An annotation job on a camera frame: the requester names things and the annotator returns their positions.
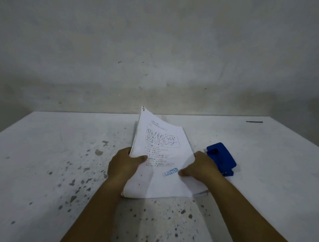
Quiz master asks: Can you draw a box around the person's left hand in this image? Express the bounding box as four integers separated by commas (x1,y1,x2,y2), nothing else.
107,147,148,185

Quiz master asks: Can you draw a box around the person's right hand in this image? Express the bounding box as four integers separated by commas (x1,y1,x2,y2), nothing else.
178,151,224,183

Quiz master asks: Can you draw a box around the stack of printed white papers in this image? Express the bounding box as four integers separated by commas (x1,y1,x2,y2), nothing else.
121,106,209,199

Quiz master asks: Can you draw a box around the person's right forearm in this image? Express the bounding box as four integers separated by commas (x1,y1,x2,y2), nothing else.
202,174,288,242

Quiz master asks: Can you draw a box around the person's left forearm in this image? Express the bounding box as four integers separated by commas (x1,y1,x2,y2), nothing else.
60,175,128,242

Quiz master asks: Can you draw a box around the blue hole punch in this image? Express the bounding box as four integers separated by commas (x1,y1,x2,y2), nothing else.
206,142,237,177

